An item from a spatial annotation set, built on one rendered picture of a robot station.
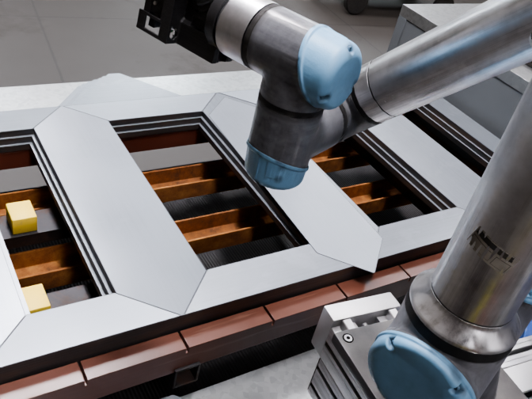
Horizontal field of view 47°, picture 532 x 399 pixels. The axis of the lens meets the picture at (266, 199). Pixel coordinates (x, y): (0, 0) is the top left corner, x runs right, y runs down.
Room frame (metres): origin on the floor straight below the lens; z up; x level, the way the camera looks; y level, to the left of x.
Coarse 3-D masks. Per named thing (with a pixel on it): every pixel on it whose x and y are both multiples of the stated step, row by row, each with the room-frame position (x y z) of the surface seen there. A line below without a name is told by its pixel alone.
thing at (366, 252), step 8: (376, 240) 1.10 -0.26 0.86; (336, 248) 1.04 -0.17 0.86; (344, 248) 1.04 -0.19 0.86; (352, 248) 1.05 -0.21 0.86; (360, 248) 1.06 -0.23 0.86; (368, 248) 1.07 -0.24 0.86; (376, 248) 1.07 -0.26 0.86; (328, 256) 1.00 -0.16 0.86; (336, 256) 1.01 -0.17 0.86; (344, 256) 1.02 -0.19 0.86; (352, 256) 1.02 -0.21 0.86; (360, 256) 1.03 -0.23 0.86; (368, 256) 1.04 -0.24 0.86; (376, 256) 1.04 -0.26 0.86; (352, 264) 1.00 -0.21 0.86
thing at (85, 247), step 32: (224, 96) 1.59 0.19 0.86; (128, 128) 1.34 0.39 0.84; (160, 128) 1.39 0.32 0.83; (192, 128) 1.45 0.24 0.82; (448, 128) 1.80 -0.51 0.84; (224, 160) 1.33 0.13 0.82; (384, 160) 1.52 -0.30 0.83; (480, 160) 1.67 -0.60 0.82; (64, 192) 1.00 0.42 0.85; (256, 192) 1.21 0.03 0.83; (416, 192) 1.40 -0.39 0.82; (288, 224) 1.11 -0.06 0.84; (96, 256) 0.84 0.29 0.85; (416, 256) 1.12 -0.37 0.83; (96, 288) 0.80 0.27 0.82; (288, 288) 0.89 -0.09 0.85; (320, 288) 0.95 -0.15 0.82; (192, 320) 0.76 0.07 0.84; (64, 352) 0.62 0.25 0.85; (96, 352) 0.65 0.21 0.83; (0, 384) 0.55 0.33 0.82
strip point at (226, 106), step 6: (222, 102) 1.55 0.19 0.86; (228, 102) 1.56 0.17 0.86; (234, 102) 1.57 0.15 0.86; (240, 102) 1.58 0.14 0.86; (216, 108) 1.51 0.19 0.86; (222, 108) 1.52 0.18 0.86; (228, 108) 1.52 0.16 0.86; (234, 108) 1.53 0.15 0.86; (240, 108) 1.54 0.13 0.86; (246, 108) 1.55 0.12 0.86; (252, 108) 1.56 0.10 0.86; (210, 114) 1.47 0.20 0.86; (216, 114) 1.48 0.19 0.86; (222, 114) 1.49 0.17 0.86
